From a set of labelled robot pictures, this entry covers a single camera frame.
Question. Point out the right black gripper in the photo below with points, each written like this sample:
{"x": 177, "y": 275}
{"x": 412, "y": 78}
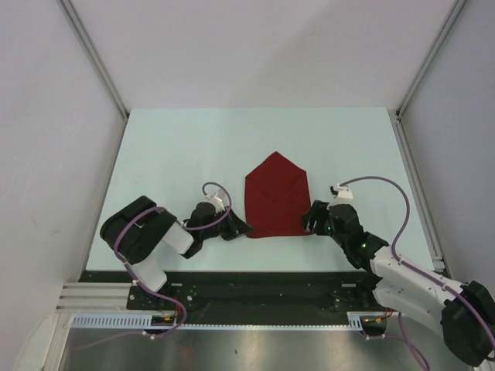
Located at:
{"x": 318, "y": 212}

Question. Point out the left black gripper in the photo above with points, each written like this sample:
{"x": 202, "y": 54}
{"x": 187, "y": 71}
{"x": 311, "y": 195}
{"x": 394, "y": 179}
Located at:
{"x": 235, "y": 228}

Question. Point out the dark red cloth napkin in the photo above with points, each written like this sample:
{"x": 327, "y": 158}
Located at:
{"x": 276, "y": 196}

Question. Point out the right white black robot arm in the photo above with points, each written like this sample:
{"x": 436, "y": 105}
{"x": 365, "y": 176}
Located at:
{"x": 461, "y": 314}

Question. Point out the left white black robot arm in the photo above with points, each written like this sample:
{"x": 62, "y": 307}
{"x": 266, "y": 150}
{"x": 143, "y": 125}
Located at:
{"x": 135, "y": 231}

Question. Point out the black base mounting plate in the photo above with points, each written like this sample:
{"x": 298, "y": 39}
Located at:
{"x": 266, "y": 299}

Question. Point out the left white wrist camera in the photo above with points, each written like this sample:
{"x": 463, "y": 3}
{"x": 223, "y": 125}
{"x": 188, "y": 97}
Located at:
{"x": 216, "y": 199}

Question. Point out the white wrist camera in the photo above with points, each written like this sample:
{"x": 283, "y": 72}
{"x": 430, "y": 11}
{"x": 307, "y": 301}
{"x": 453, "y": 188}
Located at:
{"x": 341, "y": 195}
{"x": 216, "y": 199}

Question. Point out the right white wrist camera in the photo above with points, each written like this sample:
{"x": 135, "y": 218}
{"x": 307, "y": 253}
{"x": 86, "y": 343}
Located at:
{"x": 341, "y": 195}

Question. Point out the right white cable duct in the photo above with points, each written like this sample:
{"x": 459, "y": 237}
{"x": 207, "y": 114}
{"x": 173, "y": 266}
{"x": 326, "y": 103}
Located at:
{"x": 373, "y": 319}

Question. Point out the white cable duct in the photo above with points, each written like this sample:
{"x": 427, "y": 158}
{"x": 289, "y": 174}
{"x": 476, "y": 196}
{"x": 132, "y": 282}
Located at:
{"x": 123, "y": 321}
{"x": 373, "y": 319}

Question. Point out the right aluminium table rail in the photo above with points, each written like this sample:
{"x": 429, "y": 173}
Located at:
{"x": 418, "y": 191}

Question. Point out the left white cable duct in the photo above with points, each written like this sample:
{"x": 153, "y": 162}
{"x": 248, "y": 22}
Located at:
{"x": 123, "y": 321}

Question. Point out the front aluminium extrusion rail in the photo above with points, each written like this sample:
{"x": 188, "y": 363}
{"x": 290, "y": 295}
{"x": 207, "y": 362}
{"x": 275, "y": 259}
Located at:
{"x": 93, "y": 297}

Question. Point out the right aluminium frame post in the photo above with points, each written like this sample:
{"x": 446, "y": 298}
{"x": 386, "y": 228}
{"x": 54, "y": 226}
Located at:
{"x": 449, "y": 23}

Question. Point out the aluminium frame post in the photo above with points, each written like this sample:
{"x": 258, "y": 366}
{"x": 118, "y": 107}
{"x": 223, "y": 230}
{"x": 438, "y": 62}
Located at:
{"x": 449, "y": 23}
{"x": 88, "y": 46}

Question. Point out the left aluminium frame post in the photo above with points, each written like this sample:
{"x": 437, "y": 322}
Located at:
{"x": 88, "y": 46}

